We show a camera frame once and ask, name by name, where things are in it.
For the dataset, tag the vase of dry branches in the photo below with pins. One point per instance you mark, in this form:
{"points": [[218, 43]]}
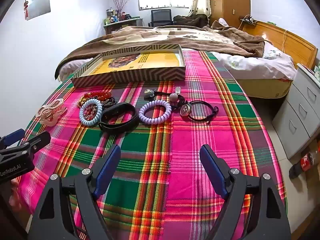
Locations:
{"points": [[120, 3]]}

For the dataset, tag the group of bottles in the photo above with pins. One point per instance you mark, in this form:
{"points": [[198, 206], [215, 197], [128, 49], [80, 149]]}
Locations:
{"points": [[113, 17]]}

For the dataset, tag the yellow mattress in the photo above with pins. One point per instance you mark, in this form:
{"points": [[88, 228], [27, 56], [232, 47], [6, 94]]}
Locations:
{"points": [[270, 88]]}

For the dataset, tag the stack of packets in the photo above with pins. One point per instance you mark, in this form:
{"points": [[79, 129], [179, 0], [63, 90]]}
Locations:
{"points": [[317, 70]]}

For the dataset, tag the striped cardboard box tray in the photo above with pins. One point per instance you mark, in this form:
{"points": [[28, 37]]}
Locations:
{"points": [[130, 76]]}

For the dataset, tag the white drawer cabinet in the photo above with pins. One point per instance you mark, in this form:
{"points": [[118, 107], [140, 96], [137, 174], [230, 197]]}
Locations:
{"points": [[297, 115]]}

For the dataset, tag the clear hair claw clip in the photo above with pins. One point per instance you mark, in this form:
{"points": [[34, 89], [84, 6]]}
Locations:
{"points": [[50, 115]]}

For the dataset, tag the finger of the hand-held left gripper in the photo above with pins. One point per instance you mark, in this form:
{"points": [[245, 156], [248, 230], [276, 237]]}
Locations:
{"points": [[35, 142], [12, 135]]}

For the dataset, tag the window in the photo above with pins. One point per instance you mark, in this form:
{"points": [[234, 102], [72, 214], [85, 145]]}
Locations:
{"points": [[162, 0]]}

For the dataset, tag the wooden bed headboard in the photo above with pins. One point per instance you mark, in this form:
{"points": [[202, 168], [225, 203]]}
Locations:
{"points": [[295, 42]]}

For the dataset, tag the black fitness band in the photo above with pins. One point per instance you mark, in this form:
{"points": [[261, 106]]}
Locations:
{"points": [[112, 111]]}

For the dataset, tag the black office chair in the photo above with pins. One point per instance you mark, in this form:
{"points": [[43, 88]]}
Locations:
{"points": [[161, 16]]}

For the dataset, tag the dark cloth pile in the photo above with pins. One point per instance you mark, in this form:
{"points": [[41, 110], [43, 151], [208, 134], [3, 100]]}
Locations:
{"points": [[190, 20]]}

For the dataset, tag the brown blanket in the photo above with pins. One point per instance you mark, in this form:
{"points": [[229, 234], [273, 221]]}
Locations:
{"points": [[200, 42]]}

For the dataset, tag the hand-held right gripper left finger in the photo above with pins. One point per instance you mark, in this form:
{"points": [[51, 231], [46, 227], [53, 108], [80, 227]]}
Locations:
{"points": [[108, 170]]}

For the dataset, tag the small silver charm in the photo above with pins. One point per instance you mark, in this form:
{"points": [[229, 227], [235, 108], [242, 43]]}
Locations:
{"points": [[178, 90]]}

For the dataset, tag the plaid cloth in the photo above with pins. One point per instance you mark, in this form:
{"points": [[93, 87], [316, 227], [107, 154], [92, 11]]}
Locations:
{"points": [[155, 155]]}

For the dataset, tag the power strip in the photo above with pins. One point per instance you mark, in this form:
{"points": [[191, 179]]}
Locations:
{"points": [[247, 20]]}

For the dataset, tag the silver wall poster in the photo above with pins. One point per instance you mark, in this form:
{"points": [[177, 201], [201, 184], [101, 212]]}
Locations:
{"points": [[37, 5]]}

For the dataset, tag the wooden wardrobe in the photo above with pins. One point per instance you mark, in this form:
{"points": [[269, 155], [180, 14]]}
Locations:
{"points": [[230, 0]]}

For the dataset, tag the cola bottle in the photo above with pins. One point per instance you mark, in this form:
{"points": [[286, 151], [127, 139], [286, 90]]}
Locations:
{"points": [[303, 163]]}

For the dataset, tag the wooden desk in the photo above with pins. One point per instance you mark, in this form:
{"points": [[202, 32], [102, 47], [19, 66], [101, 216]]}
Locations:
{"points": [[120, 25]]}

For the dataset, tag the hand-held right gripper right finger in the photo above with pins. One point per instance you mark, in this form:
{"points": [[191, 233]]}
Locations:
{"points": [[212, 167]]}

